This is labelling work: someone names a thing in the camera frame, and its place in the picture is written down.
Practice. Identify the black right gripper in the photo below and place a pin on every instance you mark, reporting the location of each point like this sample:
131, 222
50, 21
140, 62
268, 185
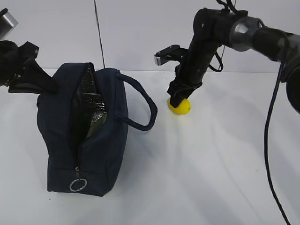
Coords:
177, 89

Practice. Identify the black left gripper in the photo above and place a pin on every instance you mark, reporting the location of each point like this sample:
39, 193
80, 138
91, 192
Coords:
20, 71

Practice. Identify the yellow lemon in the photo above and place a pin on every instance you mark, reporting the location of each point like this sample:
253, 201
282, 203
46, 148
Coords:
183, 108

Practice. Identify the navy blue lunch bag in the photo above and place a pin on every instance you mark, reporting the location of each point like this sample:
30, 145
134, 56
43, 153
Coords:
85, 125

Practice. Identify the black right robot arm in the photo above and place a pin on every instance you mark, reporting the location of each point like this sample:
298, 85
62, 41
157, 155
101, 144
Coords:
238, 31

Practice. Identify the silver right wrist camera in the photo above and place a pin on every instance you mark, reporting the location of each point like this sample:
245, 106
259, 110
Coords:
171, 53

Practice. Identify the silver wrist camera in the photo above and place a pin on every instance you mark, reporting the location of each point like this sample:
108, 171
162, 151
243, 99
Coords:
7, 23
171, 53

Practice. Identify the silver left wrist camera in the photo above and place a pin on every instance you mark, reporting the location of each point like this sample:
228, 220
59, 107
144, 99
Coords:
7, 23

